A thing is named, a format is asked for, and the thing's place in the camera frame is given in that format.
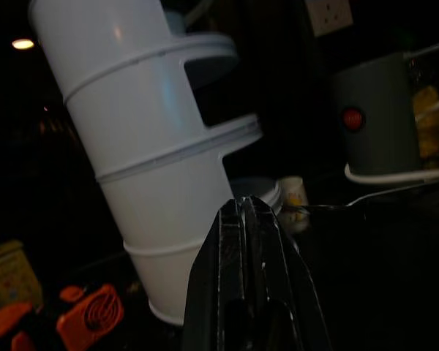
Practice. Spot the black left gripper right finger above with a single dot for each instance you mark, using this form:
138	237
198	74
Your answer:
274	278

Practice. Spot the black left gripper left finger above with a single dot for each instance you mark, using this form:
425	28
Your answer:
223	274

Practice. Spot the small printed white cup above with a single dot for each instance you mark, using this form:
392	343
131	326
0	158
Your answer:
295	192

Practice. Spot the silver metal spoon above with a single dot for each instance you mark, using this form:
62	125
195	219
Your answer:
351	203

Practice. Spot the orange black power tool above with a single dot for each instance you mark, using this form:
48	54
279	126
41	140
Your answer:
91	314

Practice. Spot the white tiered round rack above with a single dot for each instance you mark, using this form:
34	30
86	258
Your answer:
131	128

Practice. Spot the grey appliance with red button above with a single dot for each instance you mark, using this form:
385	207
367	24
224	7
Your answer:
377	139

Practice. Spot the yellow tin box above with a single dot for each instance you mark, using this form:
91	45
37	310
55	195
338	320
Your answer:
7	270

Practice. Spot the yellow food packet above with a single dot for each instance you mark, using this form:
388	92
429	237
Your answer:
430	124

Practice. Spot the white wall socket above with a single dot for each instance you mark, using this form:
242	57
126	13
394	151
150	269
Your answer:
329	14

